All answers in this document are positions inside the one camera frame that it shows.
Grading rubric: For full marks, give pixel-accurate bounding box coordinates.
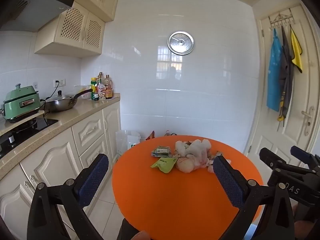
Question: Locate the cream door handle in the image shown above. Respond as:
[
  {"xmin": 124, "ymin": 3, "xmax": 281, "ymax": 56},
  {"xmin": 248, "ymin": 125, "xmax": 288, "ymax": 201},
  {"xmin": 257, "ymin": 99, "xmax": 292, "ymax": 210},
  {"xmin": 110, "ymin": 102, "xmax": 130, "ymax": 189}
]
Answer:
[{"xmin": 301, "ymin": 106, "xmax": 315, "ymax": 137}]

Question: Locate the crumpled clear plastic wrap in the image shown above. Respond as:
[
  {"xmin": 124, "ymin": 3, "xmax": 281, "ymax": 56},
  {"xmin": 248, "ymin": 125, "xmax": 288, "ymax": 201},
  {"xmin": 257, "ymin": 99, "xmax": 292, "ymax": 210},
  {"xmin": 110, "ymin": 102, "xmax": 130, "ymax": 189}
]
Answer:
[{"xmin": 176, "ymin": 154, "xmax": 214, "ymax": 173}]

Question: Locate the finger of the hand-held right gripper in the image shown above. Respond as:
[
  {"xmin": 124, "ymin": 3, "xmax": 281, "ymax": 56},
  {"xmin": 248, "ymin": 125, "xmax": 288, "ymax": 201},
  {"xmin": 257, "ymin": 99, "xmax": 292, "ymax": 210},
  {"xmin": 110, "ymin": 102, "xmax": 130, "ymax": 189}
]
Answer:
[
  {"xmin": 290, "ymin": 146, "xmax": 320, "ymax": 167},
  {"xmin": 259, "ymin": 148, "xmax": 300, "ymax": 174}
]

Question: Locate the white plastic bag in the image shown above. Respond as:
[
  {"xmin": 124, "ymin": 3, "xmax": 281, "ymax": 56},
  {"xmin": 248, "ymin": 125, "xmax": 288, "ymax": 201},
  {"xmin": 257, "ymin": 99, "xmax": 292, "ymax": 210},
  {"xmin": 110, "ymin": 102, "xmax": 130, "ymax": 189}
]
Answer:
[{"xmin": 115, "ymin": 129, "xmax": 142, "ymax": 157}]

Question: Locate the blue apron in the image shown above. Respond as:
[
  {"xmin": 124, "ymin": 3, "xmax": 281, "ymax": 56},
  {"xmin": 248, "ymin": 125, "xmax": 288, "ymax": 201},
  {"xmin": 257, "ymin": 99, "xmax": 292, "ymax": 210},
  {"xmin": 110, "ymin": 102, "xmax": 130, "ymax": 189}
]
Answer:
[{"xmin": 266, "ymin": 28, "xmax": 283, "ymax": 112}]

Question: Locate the lime green packet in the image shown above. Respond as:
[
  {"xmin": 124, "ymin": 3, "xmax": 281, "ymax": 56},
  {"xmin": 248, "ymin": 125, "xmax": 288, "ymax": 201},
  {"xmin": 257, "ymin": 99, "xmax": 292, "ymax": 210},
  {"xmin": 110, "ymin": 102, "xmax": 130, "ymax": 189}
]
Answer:
[{"xmin": 150, "ymin": 156, "xmax": 178, "ymax": 173}]

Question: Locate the shallow cream drawer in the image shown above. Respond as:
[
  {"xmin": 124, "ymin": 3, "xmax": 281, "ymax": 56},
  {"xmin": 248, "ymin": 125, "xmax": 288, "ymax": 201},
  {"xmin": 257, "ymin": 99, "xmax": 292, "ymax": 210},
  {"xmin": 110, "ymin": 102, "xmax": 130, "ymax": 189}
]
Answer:
[{"xmin": 72, "ymin": 110, "xmax": 105, "ymax": 150}]

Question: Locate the crushed drink carton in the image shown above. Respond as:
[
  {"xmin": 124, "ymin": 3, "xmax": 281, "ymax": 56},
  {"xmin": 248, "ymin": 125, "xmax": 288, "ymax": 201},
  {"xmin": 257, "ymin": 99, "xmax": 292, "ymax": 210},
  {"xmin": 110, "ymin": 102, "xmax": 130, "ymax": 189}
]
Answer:
[{"xmin": 151, "ymin": 146, "xmax": 171, "ymax": 157}]

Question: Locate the black power cable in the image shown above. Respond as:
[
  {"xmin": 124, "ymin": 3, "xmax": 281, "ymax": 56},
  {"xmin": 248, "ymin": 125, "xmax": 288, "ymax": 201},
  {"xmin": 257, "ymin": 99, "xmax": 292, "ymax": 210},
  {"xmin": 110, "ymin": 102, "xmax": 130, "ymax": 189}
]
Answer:
[{"xmin": 40, "ymin": 81, "xmax": 60, "ymax": 105}]

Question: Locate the beige stone countertop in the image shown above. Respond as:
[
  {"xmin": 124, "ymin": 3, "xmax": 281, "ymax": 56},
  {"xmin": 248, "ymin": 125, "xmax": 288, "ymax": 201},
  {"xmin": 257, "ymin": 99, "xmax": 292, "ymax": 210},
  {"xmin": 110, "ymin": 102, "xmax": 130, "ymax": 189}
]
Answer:
[{"xmin": 0, "ymin": 93, "xmax": 121, "ymax": 173}]

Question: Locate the red white label bottle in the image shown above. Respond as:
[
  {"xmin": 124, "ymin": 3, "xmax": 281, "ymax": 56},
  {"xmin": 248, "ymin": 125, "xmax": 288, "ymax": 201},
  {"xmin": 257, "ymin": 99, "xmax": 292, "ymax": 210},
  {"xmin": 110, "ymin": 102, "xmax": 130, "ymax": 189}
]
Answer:
[{"xmin": 97, "ymin": 80, "xmax": 107, "ymax": 99}]

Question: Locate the round steel wall lid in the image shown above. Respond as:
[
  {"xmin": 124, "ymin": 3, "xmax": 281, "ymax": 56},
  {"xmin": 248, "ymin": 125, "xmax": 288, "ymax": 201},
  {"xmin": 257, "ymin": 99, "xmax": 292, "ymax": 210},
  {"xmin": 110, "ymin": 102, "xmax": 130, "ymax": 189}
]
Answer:
[{"xmin": 167, "ymin": 31, "xmax": 195, "ymax": 55}]

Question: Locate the clear plastic container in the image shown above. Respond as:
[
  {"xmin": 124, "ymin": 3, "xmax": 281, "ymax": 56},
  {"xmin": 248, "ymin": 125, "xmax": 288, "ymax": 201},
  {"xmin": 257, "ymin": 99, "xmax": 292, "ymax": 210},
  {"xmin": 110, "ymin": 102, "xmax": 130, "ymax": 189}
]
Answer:
[{"xmin": 74, "ymin": 85, "xmax": 92, "ymax": 100}]

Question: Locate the steel wok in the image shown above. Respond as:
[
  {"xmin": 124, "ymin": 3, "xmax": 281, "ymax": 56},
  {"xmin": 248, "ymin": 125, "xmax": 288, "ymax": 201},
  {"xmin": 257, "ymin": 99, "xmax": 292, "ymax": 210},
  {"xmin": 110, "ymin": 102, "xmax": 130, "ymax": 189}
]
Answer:
[{"xmin": 44, "ymin": 89, "xmax": 93, "ymax": 112}]

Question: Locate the cream base cabinet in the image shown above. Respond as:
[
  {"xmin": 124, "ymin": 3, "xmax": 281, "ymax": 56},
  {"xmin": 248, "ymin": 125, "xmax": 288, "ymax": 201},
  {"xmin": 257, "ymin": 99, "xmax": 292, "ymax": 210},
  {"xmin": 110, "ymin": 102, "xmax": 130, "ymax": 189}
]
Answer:
[{"xmin": 0, "ymin": 101, "xmax": 122, "ymax": 240}]

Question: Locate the deep cream drawer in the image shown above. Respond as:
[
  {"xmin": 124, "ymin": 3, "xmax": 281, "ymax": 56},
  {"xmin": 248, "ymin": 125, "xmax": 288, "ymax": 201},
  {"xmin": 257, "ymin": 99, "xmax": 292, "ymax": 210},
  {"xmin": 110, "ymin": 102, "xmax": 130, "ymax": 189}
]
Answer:
[{"xmin": 79, "ymin": 133, "xmax": 109, "ymax": 170}]

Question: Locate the cream panel door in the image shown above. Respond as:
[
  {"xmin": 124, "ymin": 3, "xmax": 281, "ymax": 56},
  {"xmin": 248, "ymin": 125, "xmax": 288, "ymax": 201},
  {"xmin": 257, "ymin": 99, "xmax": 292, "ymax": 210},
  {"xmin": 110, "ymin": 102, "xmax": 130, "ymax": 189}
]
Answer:
[{"xmin": 244, "ymin": 4, "xmax": 320, "ymax": 170}]

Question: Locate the black gas stove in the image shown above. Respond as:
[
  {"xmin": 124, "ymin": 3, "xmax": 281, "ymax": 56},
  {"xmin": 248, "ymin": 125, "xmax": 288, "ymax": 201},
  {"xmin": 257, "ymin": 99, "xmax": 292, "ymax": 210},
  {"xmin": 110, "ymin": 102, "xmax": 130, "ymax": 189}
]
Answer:
[{"xmin": 0, "ymin": 118, "xmax": 58, "ymax": 155}]

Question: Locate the grey apron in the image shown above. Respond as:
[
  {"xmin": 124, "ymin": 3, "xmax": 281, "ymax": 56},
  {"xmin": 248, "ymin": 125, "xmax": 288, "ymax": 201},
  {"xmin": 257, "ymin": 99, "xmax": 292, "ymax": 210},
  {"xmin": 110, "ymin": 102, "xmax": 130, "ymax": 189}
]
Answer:
[{"xmin": 277, "ymin": 26, "xmax": 295, "ymax": 122}]

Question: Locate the cream lattice wall cabinet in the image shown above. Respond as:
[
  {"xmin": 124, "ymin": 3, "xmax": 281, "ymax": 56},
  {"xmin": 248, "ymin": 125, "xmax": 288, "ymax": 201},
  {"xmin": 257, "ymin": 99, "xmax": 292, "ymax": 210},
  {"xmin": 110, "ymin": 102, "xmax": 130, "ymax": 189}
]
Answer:
[{"xmin": 34, "ymin": 1, "xmax": 106, "ymax": 58}]

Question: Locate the yellow cloth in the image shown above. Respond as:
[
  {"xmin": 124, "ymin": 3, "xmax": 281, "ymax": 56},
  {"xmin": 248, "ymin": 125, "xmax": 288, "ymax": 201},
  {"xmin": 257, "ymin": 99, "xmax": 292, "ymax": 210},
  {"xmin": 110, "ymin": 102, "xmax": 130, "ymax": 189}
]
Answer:
[{"xmin": 290, "ymin": 26, "xmax": 303, "ymax": 73}]

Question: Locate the metal door hook rack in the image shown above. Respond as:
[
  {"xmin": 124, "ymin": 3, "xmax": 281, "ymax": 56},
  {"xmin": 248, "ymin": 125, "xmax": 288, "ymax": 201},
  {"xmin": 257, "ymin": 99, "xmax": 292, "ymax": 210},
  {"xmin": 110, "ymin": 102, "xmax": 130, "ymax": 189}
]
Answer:
[{"xmin": 269, "ymin": 8, "xmax": 300, "ymax": 32}]

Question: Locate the grey range hood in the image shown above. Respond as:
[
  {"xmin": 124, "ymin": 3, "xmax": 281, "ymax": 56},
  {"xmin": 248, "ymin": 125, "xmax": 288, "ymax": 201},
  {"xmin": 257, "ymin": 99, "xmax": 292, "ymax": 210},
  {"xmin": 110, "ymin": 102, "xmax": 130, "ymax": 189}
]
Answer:
[{"xmin": 0, "ymin": 0, "xmax": 74, "ymax": 33}]

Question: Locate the dark cloth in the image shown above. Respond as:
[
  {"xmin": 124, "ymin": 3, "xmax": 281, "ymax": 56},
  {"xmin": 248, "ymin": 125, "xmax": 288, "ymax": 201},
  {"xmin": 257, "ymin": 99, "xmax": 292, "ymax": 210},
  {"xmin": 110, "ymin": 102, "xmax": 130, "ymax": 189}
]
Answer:
[{"xmin": 117, "ymin": 217, "xmax": 140, "ymax": 240}]

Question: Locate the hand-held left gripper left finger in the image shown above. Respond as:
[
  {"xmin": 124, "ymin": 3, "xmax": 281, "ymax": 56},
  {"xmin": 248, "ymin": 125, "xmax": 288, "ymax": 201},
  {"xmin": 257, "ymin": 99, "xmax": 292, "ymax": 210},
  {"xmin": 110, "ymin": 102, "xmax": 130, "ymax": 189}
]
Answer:
[{"xmin": 27, "ymin": 153, "xmax": 109, "ymax": 240}]

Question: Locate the person's right hand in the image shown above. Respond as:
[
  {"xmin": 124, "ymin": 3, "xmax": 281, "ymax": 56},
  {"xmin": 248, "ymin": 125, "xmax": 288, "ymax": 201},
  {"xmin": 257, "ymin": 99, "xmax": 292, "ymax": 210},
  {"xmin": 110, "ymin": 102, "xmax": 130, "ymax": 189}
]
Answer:
[{"xmin": 292, "ymin": 203, "xmax": 304, "ymax": 223}]

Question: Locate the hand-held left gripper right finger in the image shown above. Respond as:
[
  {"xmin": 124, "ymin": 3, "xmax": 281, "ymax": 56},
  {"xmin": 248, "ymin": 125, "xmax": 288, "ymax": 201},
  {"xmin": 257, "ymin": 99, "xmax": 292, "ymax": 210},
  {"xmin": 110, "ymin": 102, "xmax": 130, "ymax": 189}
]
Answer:
[{"xmin": 212, "ymin": 155, "xmax": 295, "ymax": 240}]

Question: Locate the green electric grill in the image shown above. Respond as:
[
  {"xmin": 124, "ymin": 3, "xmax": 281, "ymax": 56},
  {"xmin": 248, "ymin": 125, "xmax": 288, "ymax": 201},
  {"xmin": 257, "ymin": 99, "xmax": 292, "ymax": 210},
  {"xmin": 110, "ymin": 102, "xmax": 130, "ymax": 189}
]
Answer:
[{"xmin": 0, "ymin": 83, "xmax": 43, "ymax": 123}]

